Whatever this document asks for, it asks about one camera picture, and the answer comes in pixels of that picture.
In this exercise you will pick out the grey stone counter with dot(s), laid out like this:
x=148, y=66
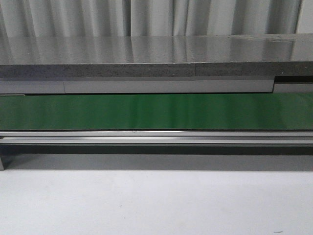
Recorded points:
x=279, y=63

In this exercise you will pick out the green conveyor belt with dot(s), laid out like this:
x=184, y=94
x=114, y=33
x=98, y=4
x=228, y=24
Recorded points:
x=279, y=111

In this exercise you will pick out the white curtain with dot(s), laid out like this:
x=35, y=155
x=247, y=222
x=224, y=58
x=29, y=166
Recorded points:
x=38, y=18

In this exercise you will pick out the aluminium conveyor frame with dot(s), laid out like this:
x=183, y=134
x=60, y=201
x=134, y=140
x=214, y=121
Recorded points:
x=185, y=149

